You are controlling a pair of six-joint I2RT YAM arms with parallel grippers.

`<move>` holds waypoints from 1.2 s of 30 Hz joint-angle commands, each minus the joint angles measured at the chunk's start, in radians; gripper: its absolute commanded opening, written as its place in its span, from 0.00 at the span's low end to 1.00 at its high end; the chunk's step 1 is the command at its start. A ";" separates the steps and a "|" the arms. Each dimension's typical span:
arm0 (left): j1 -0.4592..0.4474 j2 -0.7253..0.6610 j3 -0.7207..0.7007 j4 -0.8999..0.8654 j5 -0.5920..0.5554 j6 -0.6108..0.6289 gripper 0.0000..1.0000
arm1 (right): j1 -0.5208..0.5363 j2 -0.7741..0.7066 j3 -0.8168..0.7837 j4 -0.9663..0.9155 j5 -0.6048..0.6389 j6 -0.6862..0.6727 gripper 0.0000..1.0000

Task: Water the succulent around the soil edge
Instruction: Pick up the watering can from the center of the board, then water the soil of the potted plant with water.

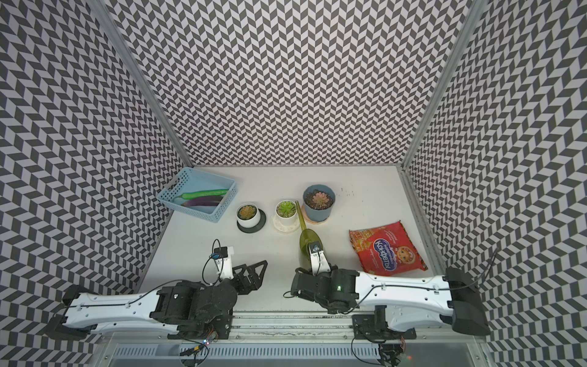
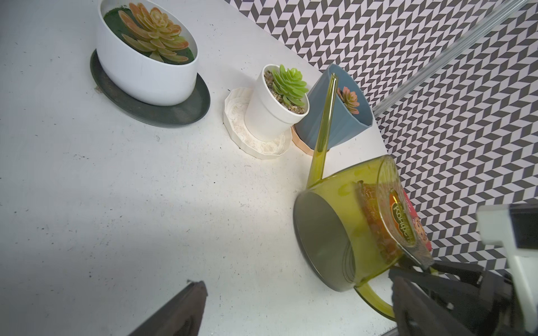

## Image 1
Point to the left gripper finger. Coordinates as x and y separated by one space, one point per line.
256 274
245 279

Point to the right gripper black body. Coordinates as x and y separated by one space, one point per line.
329 274

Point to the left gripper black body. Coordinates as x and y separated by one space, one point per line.
226 281

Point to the green transparent watering can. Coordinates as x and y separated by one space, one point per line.
307 236

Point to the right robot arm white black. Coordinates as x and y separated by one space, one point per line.
401 303

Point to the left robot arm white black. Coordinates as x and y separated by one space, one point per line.
186 310

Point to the yellow succulent white pot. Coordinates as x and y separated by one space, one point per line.
248 216

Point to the green succulent white pot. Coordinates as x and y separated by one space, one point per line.
286 208

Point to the pink succulent blue pot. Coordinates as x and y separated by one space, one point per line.
318 202

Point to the black round saucer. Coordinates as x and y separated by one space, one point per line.
262 221

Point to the white round saucer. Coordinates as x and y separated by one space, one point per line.
285 225

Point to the red cookie snack bag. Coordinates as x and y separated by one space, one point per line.
386 250

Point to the terracotta round saucer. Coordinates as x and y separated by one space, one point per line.
306 220

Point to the purple toy eggplant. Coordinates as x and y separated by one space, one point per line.
208 201

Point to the light blue plastic basket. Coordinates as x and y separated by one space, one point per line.
190 180

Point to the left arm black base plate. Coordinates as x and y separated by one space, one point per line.
217 328

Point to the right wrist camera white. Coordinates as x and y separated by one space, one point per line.
318 259

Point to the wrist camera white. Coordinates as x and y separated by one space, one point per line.
222 257
318 259

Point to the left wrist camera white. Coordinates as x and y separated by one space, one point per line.
222 257

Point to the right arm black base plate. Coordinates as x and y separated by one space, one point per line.
373 327

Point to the aluminium front rail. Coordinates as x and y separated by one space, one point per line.
292 339

